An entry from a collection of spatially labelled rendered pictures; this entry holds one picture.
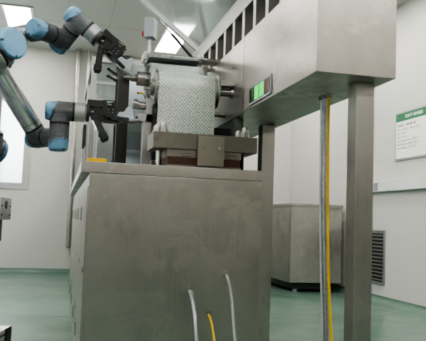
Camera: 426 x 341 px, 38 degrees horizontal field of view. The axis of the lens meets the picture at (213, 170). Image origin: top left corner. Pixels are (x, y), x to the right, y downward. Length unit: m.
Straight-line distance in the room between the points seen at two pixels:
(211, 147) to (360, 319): 0.84
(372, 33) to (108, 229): 1.08
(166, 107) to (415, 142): 3.58
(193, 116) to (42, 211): 5.62
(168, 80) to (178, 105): 0.11
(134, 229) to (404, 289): 4.01
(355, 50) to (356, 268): 0.63
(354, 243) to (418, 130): 3.93
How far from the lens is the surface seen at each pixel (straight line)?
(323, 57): 1.83
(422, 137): 5.70
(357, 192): 1.90
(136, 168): 2.23
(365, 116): 1.93
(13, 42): 2.34
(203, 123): 2.55
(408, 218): 5.85
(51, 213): 8.03
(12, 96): 2.50
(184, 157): 2.33
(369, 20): 1.93
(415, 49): 5.99
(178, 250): 2.25
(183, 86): 2.56
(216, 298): 2.29
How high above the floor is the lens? 0.71
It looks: 5 degrees up
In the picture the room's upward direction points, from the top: 2 degrees clockwise
